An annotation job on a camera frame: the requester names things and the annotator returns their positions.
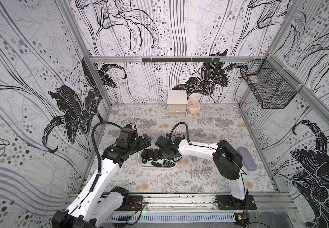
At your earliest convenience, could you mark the black key front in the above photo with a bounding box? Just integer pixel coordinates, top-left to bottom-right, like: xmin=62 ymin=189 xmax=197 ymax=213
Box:
xmin=153 ymin=149 xmax=160 ymax=161

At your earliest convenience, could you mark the silver black BMW key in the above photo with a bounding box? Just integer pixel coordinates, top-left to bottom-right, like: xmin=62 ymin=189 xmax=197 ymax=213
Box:
xmin=163 ymin=160 xmax=175 ymax=168

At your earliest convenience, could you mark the white storage tray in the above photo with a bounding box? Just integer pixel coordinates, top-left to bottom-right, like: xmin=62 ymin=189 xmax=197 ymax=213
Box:
xmin=137 ymin=148 xmax=177 ymax=170

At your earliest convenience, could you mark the black chrome key fob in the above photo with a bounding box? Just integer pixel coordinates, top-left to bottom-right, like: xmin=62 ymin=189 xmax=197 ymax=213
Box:
xmin=151 ymin=161 xmax=163 ymax=168

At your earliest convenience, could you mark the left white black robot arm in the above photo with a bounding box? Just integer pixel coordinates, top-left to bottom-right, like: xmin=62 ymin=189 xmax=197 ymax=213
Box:
xmin=52 ymin=134 xmax=152 ymax=228

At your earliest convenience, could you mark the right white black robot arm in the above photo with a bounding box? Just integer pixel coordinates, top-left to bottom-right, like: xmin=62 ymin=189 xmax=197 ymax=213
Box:
xmin=155 ymin=136 xmax=248 ymax=201

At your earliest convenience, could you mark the white mini drawer cabinet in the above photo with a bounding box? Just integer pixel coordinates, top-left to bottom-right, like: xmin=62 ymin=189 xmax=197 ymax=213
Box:
xmin=167 ymin=90 xmax=188 ymax=117

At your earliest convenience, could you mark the pink round alarm clock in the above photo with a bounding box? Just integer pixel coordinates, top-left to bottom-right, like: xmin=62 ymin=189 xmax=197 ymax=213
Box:
xmin=187 ymin=98 xmax=201 ymax=113

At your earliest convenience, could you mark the purple glasses case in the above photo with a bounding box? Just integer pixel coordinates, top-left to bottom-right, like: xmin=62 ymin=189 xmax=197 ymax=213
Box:
xmin=237 ymin=146 xmax=258 ymax=172

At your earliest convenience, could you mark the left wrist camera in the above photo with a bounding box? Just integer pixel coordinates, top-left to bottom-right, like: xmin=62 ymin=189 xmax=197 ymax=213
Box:
xmin=119 ymin=124 xmax=138 ymax=143

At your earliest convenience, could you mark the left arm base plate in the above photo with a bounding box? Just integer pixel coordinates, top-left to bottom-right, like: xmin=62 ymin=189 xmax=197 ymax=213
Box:
xmin=116 ymin=195 xmax=143 ymax=211

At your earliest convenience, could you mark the white cable duct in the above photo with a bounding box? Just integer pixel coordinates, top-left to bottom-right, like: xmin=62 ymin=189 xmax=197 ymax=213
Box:
xmin=105 ymin=212 xmax=236 ymax=224

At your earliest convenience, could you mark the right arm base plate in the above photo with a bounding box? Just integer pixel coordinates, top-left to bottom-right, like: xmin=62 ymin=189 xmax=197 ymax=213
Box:
xmin=215 ymin=194 xmax=257 ymax=211

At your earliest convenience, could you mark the black wall hook rail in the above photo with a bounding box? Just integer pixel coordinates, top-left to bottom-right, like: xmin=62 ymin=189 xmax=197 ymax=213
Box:
xmin=141 ymin=58 xmax=220 ymax=63

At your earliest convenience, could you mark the black wire wall basket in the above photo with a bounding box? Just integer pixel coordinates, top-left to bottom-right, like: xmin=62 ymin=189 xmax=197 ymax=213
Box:
xmin=240 ymin=59 xmax=301 ymax=109

